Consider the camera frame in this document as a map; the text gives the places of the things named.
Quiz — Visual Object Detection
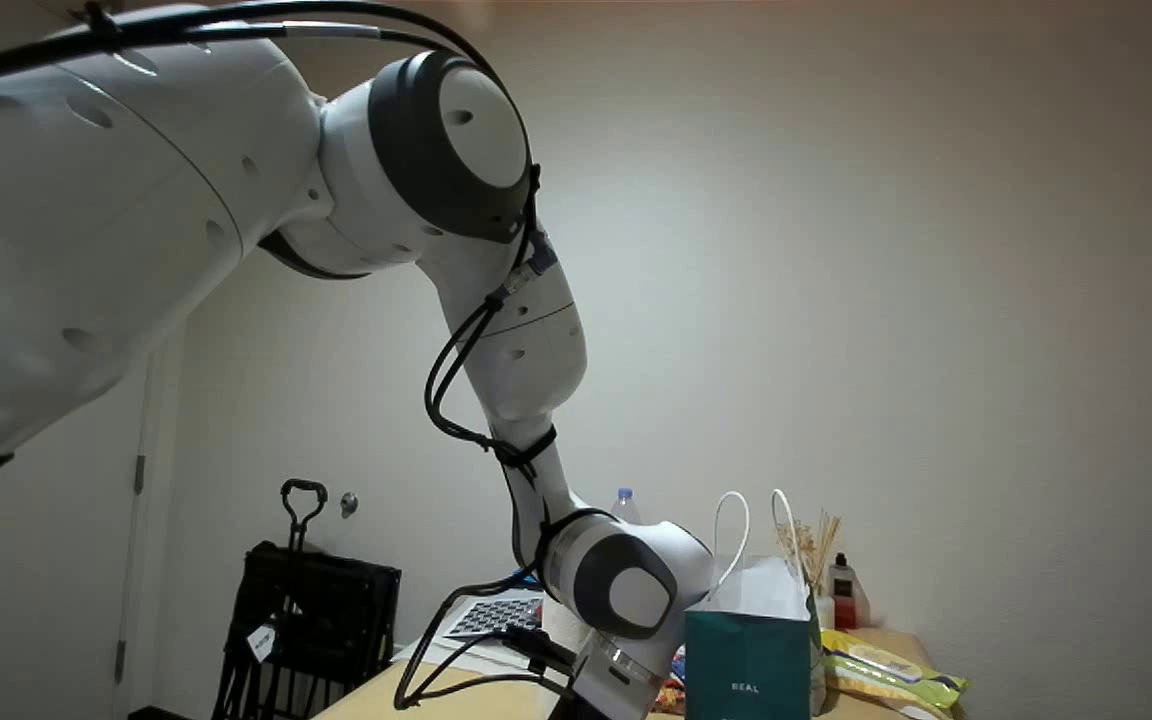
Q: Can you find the wooden chopsticks bunch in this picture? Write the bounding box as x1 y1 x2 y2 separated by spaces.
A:
788 514 848 598

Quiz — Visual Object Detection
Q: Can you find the black folding cart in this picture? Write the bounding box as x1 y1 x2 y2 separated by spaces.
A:
207 477 409 720

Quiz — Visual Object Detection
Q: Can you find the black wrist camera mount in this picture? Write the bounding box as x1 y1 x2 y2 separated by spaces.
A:
507 623 591 687

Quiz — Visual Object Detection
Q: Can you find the yellow green packet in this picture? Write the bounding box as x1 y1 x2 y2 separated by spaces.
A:
822 630 969 715

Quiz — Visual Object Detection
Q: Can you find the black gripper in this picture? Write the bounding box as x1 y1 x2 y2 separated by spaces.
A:
547 663 656 720

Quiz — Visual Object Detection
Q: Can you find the teal printed paper bag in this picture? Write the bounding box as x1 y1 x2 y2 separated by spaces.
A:
682 488 822 720

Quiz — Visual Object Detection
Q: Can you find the black white checkerboard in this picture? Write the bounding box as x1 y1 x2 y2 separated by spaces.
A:
448 594 547 645

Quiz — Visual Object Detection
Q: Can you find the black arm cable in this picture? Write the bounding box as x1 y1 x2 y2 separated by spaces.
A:
0 0 573 711

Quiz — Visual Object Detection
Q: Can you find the white door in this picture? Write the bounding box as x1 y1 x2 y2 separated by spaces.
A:
109 333 190 720

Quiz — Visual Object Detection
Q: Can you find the white cart tag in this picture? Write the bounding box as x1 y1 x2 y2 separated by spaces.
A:
246 620 281 667

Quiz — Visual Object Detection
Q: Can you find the small red sauce bottle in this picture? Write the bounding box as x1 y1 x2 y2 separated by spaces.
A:
830 548 866 631

